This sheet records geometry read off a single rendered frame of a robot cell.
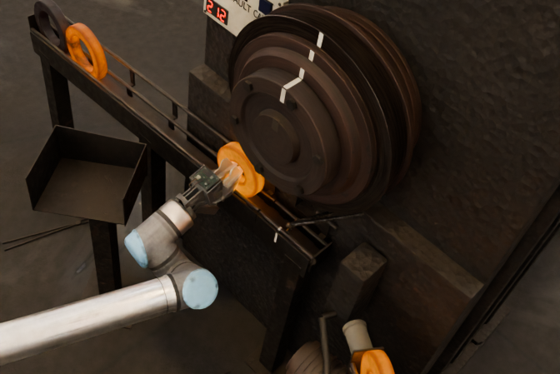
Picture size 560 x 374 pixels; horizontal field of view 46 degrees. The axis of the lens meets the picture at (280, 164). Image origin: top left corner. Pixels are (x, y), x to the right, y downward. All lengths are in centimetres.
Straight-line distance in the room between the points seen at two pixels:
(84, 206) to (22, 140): 107
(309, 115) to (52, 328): 71
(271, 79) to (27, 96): 195
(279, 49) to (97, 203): 80
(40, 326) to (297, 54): 78
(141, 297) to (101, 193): 47
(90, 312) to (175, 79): 181
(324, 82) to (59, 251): 152
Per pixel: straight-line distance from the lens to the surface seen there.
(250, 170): 174
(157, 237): 167
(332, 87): 128
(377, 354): 154
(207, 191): 168
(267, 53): 136
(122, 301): 154
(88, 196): 193
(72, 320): 153
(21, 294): 249
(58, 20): 228
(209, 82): 185
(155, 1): 364
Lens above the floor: 210
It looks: 48 degrees down
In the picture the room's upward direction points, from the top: 11 degrees clockwise
